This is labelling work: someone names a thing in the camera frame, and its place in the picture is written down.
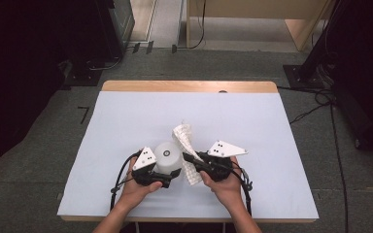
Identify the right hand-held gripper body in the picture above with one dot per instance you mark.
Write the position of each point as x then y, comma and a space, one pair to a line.
225, 149

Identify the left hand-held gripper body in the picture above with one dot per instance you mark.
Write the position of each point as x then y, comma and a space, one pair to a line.
145, 158

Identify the white cylindrical canister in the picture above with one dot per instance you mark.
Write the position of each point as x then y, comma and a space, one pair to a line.
167, 158

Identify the white knitted cloth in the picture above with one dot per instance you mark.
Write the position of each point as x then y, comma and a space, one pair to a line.
184, 136

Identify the person's left hand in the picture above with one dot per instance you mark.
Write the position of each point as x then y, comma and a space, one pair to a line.
134, 194

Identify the person's right hand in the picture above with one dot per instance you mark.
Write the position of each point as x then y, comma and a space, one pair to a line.
226, 192

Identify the white table sheet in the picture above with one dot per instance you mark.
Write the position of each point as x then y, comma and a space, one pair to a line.
191, 110

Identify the person's dark trousers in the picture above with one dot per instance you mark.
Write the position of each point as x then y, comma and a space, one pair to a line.
181, 229

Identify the black flat stand base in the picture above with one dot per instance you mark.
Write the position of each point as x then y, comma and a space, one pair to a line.
82, 77

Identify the black slanted stand with base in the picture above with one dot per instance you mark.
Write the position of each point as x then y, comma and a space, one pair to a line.
304, 76

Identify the black cabinet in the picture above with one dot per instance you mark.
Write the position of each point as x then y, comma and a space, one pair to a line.
116, 29

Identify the light wooden desk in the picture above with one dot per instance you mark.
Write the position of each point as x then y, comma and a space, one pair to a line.
255, 8

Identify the dark curtain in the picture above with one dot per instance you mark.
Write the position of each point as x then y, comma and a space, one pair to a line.
19, 81
369, 64

